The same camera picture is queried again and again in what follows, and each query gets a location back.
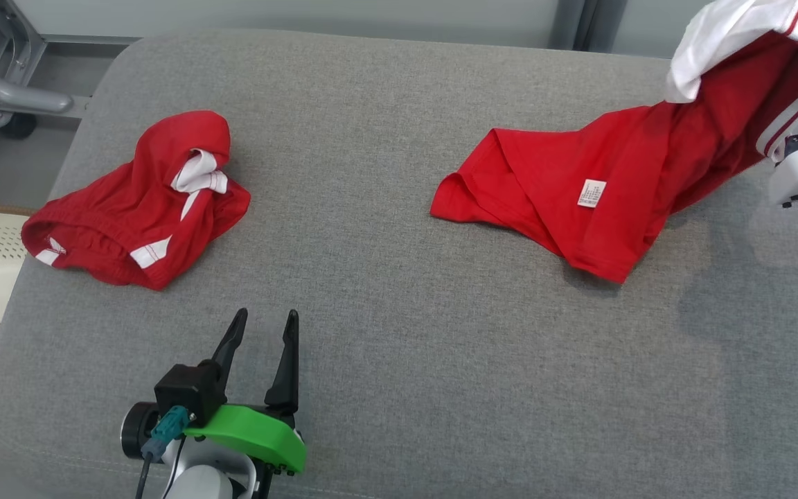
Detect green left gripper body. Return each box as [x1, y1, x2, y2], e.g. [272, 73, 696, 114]
[184, 405, 308, 476]

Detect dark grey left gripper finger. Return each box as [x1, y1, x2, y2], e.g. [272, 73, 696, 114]
[211, 308, 249, 397]
[264, 309, 301, 418]

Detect red shorts with white stripes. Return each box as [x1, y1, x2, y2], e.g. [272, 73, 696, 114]
[21, 110, 253, 292]

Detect red and white basketball jersey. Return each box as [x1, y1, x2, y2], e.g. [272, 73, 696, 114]
[430, 0, 798, 285]

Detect black cable with teal plug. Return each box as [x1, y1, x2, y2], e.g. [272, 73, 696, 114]
[134, 406, 191, 499]

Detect dark grey upright post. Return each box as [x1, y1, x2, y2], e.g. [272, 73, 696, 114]
[571, 0, 630, 53]

